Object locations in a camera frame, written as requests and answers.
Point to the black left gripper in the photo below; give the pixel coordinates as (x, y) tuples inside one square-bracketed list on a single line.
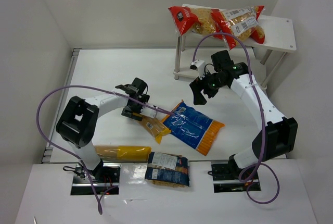
[(132, 112)]

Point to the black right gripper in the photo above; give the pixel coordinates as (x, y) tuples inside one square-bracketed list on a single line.
[(204, 86)]

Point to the yellow spaghetti bag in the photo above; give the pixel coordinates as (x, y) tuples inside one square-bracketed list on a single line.
[(123, 153), (154, 127)]

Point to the blue orange spaghetti bag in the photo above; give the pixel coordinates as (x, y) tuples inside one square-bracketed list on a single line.
[(193, 127)]

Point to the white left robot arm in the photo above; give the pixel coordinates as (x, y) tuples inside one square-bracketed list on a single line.
[(78, 121)]

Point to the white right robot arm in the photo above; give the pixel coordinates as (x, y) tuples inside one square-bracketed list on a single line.
[(277, 133)]

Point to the dark blue pasta bag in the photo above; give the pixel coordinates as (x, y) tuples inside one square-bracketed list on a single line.
[(167, 170)]

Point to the red pasta bag left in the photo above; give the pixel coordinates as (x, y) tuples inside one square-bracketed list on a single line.
[(198, 20)]

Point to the red pasta bag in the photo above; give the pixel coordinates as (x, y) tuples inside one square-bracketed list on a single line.
[(241, 23), (198, 20)]

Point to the red pasta bag right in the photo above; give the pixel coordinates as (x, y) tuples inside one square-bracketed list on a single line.
[(241, 23)]

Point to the yellow spaghetti bag front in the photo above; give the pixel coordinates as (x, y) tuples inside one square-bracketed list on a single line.
[(123, 153)]

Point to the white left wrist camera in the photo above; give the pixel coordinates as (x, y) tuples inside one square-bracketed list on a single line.
[(149, 112)]

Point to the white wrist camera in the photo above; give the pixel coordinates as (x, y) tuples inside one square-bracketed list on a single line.
[(199, 66), (149, 112)]

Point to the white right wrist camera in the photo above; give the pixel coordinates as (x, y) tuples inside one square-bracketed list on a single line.
[(199, 66)]

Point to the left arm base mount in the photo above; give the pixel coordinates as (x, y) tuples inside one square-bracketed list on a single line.
[(108, 183)]

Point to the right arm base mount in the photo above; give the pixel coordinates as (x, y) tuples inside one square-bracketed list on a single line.
[(225, 182)]

